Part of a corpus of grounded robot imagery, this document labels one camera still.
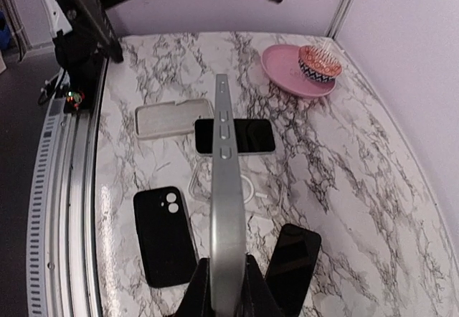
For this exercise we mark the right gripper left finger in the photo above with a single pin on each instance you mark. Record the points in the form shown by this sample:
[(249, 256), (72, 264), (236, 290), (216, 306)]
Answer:
[(196, 301)]

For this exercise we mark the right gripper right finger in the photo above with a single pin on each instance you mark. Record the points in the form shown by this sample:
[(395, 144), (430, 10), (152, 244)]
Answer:
[(257, 298)]

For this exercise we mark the phone with silver edge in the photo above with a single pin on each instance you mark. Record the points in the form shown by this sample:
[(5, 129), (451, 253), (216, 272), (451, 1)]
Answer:
[(227, 224)]

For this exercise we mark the black phone case camera cutouts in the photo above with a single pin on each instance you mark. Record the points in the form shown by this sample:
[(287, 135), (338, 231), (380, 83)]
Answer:
[(165, 237)]

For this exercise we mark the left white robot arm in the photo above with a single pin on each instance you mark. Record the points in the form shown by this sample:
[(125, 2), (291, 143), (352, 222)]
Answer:
[(90, 30)]

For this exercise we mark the black phone lower centre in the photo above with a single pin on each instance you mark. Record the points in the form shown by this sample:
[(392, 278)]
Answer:
[(291, 267)]

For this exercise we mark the clear magsafe phone case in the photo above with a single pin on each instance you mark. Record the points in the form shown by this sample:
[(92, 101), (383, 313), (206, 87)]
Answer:
[(261, 192)]

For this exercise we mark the grey silicone phone case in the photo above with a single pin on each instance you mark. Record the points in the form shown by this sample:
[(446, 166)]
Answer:
[(162, 120)]

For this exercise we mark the pink plate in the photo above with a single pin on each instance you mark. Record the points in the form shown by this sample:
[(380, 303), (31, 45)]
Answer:
[(280, 63)]

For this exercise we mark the patterned red bowl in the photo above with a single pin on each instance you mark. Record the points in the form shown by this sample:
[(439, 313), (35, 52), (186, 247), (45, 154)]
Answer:
[(317, 64)]

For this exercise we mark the right aluminium frame post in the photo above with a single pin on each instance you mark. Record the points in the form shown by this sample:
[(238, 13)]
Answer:
[(338, 18)]

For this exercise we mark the front aluminium rail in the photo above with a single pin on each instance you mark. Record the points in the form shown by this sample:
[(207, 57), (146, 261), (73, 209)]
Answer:
[(61, 259)]

